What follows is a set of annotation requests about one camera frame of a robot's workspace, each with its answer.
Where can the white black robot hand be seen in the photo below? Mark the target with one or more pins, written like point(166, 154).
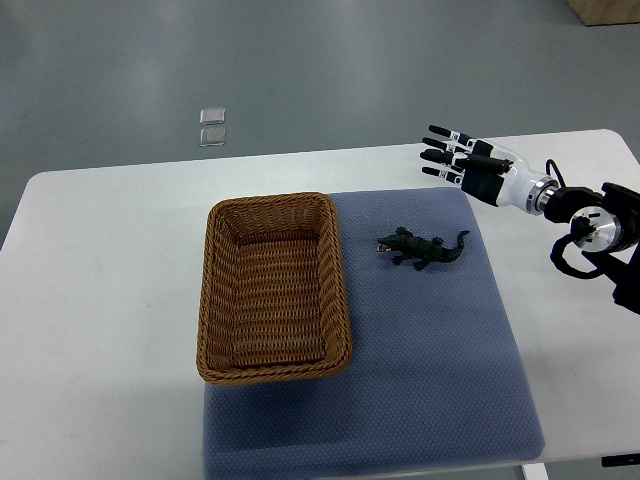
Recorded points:
point(486, 171)

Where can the brown wicker basket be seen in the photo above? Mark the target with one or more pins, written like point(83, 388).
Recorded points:
point(273, 303)

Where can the white table leg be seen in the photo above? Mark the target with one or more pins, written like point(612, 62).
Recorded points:
point(534, 471)

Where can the clear floor plate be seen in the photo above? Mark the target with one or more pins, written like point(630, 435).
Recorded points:
point(212, 136)
point(212, 116)

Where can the dark green toy crocodile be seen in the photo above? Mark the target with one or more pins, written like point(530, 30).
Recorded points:
point(421, 251)

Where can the lower clear floor plate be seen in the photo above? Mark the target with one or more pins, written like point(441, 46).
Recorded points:
point(212, 136)

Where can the wooden box corner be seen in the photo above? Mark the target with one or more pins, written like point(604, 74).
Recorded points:
point(606, 12)

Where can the black table controller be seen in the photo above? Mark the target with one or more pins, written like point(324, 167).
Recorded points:
point(620, 460)

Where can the upper clear floor plate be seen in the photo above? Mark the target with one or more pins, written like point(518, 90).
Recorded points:
point(212, 116)

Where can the blue grey quilted mat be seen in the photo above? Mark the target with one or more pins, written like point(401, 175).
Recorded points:
point(435, 379)

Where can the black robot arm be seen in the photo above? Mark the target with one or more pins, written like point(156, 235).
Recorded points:
point(604, 226)

